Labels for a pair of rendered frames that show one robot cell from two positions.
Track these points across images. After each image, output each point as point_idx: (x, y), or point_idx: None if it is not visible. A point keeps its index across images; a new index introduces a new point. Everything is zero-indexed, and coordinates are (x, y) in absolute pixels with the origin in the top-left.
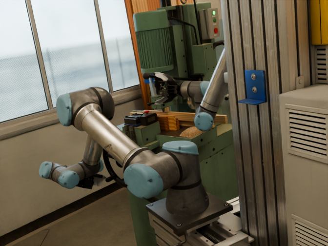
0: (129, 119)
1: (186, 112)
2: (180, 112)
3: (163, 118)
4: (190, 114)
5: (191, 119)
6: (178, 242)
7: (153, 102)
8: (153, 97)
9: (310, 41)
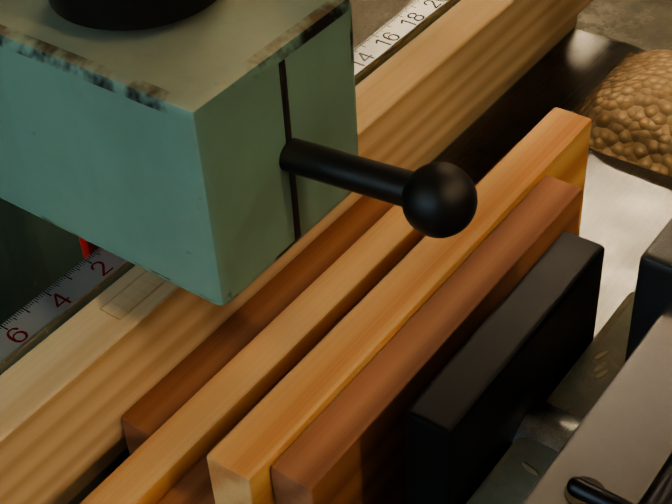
0: None
1: (419, 35)
2: (387, 78)
3: (560, 227)
4: (506, 17)
5: (507, 65)
6: None
7: (350, 153)
8: (257, 80)
9: None
